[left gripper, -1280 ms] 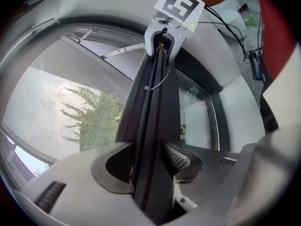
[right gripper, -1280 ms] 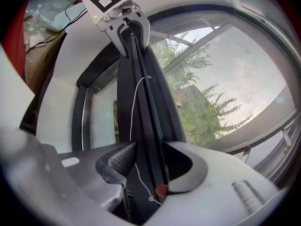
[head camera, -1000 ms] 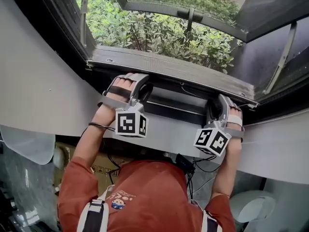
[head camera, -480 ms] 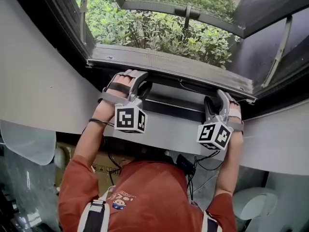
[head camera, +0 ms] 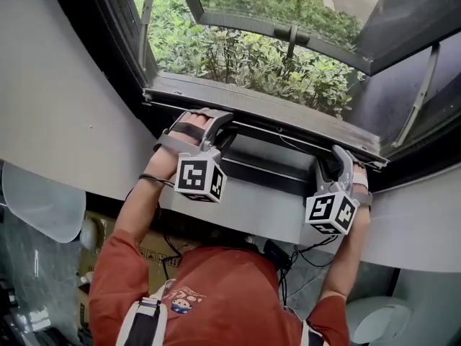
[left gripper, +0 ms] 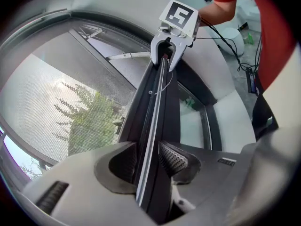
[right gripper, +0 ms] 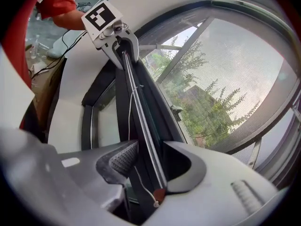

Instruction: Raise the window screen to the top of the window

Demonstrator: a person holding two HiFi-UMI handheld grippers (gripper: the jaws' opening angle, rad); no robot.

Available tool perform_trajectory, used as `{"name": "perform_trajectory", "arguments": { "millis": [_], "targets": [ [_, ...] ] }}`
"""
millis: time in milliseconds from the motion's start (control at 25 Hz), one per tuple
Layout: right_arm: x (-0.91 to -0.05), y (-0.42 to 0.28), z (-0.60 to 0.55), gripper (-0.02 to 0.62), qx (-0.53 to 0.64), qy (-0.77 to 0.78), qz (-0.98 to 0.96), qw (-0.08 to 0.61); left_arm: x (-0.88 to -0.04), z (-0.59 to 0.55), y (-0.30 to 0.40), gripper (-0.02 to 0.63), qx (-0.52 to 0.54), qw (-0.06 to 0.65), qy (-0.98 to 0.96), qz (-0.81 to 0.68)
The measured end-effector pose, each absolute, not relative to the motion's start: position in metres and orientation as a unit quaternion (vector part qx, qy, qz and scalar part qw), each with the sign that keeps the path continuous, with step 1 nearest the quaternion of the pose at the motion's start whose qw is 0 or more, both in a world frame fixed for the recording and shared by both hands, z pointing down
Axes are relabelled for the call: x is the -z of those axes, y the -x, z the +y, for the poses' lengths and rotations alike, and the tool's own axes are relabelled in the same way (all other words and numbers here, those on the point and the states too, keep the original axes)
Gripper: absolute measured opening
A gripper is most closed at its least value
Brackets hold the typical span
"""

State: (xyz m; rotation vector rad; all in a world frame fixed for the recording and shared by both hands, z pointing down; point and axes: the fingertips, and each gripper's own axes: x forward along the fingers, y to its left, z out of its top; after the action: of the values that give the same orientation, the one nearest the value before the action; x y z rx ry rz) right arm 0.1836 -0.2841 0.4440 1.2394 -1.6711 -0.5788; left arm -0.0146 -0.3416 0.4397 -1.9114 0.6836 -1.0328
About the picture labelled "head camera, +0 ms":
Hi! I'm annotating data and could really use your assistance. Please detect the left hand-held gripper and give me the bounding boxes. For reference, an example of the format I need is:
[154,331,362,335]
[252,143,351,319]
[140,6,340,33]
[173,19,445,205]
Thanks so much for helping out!
[153,108,238,204]

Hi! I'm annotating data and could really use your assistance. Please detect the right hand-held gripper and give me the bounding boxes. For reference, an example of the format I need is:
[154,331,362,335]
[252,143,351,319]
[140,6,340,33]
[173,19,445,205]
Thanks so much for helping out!
[305,144,374,236]

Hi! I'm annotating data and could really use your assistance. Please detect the dark-framed awning window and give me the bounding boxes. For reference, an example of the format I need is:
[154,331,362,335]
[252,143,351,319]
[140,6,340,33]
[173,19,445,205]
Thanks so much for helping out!
[129,0,461,172]

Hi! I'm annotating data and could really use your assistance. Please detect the person's left forearm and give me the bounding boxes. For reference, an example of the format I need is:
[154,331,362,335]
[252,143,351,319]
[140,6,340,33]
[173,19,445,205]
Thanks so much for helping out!
[115,146,181,244]

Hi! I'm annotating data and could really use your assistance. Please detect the person's right forearm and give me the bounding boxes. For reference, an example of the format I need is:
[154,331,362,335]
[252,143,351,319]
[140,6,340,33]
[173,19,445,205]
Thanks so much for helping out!
[318,203,372,302]

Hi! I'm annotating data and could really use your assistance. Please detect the open glass window sash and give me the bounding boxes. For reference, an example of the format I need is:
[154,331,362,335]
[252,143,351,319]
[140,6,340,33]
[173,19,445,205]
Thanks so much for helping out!
[174,0,461,77]

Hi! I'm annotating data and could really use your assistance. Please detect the metal window stay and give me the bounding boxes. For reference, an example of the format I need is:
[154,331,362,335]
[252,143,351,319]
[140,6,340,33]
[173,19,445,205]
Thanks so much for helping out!
[391,43,441,149]
[138,0,159,71]

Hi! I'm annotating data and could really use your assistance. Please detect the person's right hand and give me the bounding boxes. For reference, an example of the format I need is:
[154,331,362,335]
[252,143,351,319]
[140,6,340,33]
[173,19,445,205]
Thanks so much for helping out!
[351,161,371,200]

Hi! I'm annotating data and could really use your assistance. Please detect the person's left hand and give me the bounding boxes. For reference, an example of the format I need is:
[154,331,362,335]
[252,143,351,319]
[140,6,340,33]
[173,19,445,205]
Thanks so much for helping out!
[169,114,209,146]

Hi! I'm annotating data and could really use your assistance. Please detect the green shrub hedge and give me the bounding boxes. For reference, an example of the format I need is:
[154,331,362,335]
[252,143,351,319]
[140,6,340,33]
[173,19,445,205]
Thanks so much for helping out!
[131,0,364,118]

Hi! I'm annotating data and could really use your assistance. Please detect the black waist device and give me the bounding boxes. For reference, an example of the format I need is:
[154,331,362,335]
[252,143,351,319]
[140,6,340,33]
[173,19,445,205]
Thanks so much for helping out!
[264,239,292,270]

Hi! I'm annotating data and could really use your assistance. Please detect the closed cardboard box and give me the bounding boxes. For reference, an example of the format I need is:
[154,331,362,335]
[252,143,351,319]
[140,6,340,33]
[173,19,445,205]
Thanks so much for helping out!
[79,209,202,295]

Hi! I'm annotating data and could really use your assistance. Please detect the white toilet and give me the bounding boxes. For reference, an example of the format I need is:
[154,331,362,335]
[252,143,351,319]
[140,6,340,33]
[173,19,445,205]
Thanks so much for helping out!
[345,296,411,345]

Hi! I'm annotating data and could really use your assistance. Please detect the person's red shirt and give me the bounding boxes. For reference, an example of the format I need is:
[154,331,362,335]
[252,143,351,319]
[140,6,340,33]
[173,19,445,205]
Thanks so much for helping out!
[88,229,350,346]

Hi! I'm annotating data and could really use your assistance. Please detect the grey rounded pouch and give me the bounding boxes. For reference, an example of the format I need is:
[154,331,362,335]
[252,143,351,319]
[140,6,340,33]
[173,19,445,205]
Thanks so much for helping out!
[79,217,100,252]

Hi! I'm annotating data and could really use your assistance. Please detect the white bathtub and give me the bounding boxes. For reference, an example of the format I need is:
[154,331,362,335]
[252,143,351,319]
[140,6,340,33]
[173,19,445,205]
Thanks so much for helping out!
[1,160,86,244]

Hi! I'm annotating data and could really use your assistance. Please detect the black window handle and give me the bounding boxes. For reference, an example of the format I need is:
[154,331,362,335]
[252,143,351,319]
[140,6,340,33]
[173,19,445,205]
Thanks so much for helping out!
[273,25,310,61]

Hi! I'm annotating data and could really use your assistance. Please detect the black window frame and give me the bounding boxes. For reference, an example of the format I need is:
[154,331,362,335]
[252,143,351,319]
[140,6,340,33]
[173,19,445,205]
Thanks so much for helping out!
[46,0,461,198]

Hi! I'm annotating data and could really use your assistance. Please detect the black white shoulder strap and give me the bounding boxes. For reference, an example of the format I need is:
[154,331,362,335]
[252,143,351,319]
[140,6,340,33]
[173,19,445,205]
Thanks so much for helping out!
[115,278,176,346]
[284,306,325,346]

